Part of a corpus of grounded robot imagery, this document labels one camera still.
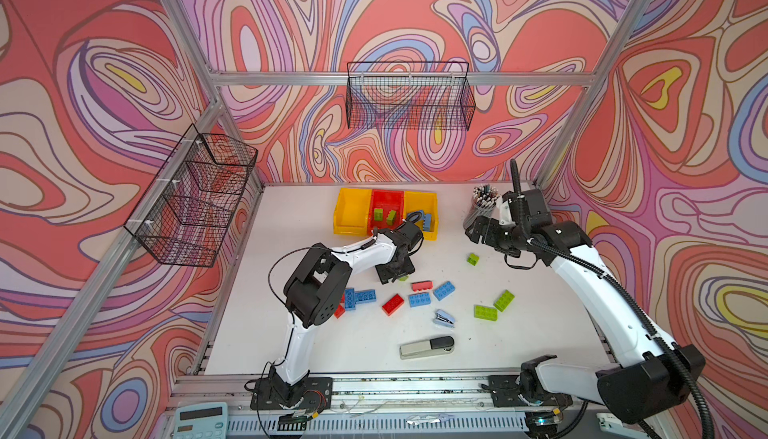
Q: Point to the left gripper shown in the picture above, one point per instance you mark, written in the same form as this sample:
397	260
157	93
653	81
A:
386	276

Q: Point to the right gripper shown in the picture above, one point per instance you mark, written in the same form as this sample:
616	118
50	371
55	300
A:
491	225

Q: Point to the green lego cluster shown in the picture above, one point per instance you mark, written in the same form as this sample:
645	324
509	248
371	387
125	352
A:
384	217

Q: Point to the small green lego brick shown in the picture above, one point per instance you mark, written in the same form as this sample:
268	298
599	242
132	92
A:
473	259

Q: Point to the green lego brick angled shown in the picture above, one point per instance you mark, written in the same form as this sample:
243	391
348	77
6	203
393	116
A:
504	300

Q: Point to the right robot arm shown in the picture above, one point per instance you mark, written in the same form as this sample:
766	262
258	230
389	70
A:
651	373

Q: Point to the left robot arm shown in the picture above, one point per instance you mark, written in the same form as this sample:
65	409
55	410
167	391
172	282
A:
314	291

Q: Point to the right yellow bin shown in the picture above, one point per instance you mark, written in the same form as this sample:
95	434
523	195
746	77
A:
426	202

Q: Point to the yellow bin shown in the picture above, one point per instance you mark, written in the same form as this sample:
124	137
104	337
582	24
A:
351	212
426	202

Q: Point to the red middle bin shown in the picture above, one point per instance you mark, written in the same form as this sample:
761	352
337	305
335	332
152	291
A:
388	199

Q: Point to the pencil cup holder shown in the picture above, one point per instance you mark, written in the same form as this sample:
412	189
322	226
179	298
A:
483	202

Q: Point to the red flat lego brick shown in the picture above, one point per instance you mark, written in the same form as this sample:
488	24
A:
421	286

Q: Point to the left yellow bin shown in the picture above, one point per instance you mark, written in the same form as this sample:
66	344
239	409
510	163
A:
351	212

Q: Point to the red lego brick centre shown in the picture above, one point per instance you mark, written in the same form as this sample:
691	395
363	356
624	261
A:
393	304

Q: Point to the grey black stapler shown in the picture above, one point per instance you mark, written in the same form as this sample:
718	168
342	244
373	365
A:
437	346

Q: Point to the white device bottom right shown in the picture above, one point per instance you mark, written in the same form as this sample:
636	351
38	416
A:
610	424

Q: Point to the white calculator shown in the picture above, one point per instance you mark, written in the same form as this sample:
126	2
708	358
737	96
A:
201	421

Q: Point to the back wire basket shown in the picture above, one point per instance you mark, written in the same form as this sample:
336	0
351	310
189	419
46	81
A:
409	95

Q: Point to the wire basket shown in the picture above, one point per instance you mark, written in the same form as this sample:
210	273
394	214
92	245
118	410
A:
409	95
200	187

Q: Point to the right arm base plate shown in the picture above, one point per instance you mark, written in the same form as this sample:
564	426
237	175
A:
505	392

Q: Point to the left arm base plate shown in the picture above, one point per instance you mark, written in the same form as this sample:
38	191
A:
271	394

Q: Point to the left wire basket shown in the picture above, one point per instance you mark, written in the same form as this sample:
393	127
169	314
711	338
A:
200	187

